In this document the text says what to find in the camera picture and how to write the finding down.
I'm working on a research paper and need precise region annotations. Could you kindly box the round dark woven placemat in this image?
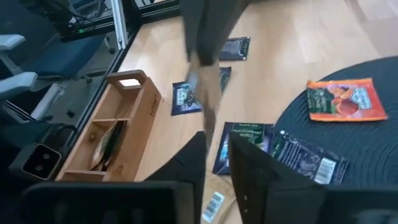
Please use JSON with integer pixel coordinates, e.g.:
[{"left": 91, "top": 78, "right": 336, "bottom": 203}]
[{"left": 273, "top": 55, "right": 398, "bottom": 190}]

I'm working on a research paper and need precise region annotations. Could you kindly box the silver aluminium extrusion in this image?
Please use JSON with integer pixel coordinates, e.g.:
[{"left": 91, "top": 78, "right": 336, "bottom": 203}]
[{"left": 110, "top": 0, "right": 129, "bottom": 50}]

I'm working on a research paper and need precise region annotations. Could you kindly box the wooden three-compartment tea box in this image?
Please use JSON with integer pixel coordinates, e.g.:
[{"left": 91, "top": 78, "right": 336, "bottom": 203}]
[{"left": 55, "top": 69, "right": 163, "bottom": 183}]

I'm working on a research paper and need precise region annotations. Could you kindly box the black device green light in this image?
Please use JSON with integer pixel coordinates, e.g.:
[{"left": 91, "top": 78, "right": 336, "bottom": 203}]
[{"left": 57, "top": 17, "right": 116, "bottom": 44}]

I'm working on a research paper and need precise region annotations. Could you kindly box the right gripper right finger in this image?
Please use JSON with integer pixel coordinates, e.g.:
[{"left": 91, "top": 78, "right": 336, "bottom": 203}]
[{"left": 229, "top": 133, "right": 328, "bottom": 224}]

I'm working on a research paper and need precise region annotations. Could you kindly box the blue office chair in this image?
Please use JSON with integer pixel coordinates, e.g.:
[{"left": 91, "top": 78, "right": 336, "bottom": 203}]
[{"left": 0, "top": 29, "right": 108, "bottom": 103}]

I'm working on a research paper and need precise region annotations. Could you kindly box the black aluminium table frame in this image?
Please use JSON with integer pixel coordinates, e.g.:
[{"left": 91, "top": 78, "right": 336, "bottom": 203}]
[{"left": 55, "top": 0, "right": 181, "bottom": 156}]

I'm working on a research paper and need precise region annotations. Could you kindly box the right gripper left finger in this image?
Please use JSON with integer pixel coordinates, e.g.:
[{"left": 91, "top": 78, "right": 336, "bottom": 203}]
[{"left": 144, "top": 131, "right": 208, "bottom": 224}]

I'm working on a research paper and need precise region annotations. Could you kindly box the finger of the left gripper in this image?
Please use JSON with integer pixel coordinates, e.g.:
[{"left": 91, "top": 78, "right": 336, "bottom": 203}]
[
  {"left": 208, "top": 0, "right": 249, "bottom": 65},
  {"left": 180, "top": 0, "right": 212, "bottom": 65}
]

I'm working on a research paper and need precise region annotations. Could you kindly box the orange peach tea bag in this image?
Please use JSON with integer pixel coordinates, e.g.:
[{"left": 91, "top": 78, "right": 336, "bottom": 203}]
[{"left": 305, "top": 77, "right": 389, "bottom": 123}]

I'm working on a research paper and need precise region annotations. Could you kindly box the black table-level camera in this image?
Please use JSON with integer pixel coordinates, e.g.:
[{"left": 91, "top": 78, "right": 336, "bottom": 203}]
[{"left": 8, "top": 142, "right": 63, "bottom": 182}]

